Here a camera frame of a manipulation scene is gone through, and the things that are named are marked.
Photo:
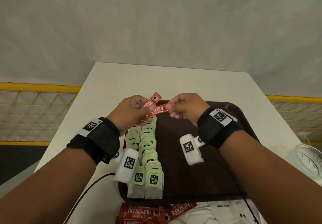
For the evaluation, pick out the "person's left hand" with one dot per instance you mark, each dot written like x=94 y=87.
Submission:
x=125 y=115

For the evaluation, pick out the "person's right hand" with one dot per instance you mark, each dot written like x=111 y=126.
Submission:
x=191 y=106

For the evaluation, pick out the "brown tray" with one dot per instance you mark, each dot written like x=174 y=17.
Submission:
x=213 y=176

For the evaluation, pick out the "pile of red Nescafe sachets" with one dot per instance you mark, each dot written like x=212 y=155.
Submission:
x=141 y=213

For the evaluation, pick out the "pile of white sugar sachets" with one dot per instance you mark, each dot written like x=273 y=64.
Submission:
x=213 y=213

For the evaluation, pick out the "clear patterned glass cup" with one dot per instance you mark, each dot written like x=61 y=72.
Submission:
x=309 y=160

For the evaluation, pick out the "person's left forearm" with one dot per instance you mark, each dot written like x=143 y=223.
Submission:
x=45 y=191

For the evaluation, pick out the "person's right forearm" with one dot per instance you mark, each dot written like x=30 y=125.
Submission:
x=271 y=186

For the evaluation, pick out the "black left wristband with markers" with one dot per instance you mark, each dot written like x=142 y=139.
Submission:
x=100 y=138

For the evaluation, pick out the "black wristband with markers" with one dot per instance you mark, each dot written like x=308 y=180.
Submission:
x=216 y=130
x=100 y=138

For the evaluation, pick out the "black right wristband with markers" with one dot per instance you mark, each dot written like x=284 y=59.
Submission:
x=216 y=130

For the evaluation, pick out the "yellow mesh railing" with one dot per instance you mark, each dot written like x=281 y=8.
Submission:
x=37 y=115
x=296 y=115

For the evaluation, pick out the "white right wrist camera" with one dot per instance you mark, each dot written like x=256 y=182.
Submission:
x=191 y=149

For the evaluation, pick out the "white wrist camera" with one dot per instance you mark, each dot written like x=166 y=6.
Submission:
x=191 y=149
x=127 y=164

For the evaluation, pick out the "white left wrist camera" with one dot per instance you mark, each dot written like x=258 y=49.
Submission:
x=127 y=164

